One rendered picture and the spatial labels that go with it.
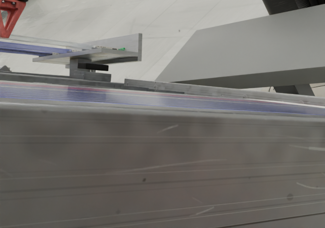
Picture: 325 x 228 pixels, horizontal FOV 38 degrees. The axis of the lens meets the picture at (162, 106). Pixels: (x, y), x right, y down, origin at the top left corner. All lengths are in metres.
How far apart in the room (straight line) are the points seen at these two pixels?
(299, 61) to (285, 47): 0.08
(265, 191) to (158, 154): 0.07
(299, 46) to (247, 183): 0.81
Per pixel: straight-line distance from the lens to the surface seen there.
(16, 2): 0.99
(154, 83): 0.87
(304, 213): 0.26
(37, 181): 0.17
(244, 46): 1.12
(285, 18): 1.16
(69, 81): 0.91
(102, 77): 0.94
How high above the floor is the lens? 1.08
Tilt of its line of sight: 26 degrees down
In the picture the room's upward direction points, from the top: 34 degrees counter-clockwise
